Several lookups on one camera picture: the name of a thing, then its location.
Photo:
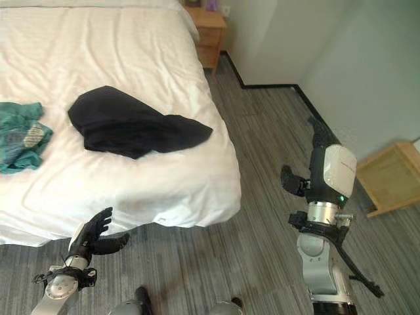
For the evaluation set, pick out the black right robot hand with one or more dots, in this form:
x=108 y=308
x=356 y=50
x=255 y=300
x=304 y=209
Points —
x=331 y=170

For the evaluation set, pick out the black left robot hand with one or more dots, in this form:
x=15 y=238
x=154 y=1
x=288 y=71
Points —
x=86 y=238

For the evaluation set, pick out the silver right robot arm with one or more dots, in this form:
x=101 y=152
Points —
x=323 y=259

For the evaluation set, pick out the white bed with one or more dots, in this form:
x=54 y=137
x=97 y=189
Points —
x=108 y=108

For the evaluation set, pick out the light wooden furniture piece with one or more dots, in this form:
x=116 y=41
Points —
x=390 y=178

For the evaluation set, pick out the silver robot left leg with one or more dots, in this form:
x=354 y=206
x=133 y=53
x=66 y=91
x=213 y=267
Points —
x=134 y=303

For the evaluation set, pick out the silver robot leg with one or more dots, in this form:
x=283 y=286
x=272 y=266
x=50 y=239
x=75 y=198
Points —
x=226 y=306
x=134 y=303

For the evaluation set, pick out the teal printed garment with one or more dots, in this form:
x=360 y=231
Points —
x=21 y=138

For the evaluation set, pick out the black garment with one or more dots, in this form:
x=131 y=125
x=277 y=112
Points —
x=138 y=124

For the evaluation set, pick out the silver robot right leg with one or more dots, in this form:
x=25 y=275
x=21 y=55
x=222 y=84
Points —
x=226 y=306

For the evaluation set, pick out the wooden nightstand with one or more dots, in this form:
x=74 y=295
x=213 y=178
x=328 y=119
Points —
x=208 y=31

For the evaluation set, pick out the purple item on nightstand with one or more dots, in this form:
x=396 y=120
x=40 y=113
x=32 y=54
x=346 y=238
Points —
x=211 y=4

